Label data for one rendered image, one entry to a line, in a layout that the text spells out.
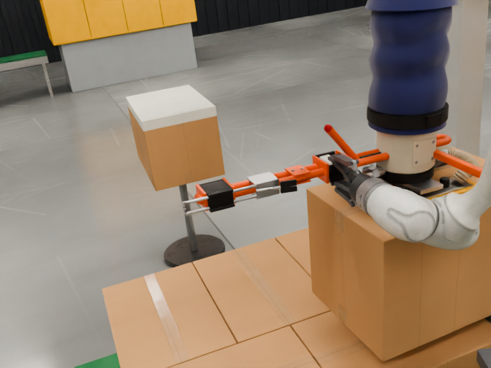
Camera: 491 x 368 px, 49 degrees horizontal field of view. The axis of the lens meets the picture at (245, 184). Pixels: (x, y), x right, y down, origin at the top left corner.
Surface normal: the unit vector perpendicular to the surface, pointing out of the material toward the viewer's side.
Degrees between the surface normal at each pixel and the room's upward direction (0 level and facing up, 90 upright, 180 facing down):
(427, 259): 90
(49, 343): 0
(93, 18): 90
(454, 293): 90
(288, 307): 0
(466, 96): 90
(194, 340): 0
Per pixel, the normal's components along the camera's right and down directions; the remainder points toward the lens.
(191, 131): 0.33, 0.35
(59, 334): -0.11, -0.90
